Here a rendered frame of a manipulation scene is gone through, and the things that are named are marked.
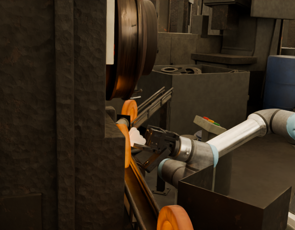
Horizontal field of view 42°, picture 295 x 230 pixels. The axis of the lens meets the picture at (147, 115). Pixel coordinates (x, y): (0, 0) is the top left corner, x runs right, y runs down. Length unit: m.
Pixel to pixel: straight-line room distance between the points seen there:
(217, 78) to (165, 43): 2.09
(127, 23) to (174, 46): 4.48
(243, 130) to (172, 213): 0.96
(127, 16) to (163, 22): 9.19
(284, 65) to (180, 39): 1.63
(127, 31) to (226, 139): 0.70
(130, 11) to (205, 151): 0.57
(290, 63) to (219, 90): 1.09
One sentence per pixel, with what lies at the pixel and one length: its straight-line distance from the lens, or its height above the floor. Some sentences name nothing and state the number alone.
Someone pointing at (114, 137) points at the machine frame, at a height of 0.87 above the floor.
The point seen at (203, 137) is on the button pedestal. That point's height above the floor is 0.50.
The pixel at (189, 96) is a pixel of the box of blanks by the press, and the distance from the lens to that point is 3.74.
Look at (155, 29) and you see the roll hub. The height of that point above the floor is 1.15.
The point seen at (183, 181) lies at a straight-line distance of 1.13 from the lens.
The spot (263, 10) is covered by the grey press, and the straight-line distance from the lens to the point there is 4.90.
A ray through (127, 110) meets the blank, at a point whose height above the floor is 0.74.
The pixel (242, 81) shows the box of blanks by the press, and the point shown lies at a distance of 4.17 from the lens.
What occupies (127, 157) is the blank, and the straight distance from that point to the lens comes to 1.29.
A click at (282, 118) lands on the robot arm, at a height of 0.79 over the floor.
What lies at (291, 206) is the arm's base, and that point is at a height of 0.19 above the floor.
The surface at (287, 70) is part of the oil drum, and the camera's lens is 4.73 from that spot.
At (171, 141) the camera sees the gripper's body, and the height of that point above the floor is 0.76.
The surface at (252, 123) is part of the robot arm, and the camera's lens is 1.78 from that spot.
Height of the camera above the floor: 1.15
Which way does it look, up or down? 13 degrees down
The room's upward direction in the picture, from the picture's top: 2 degrees clockwise
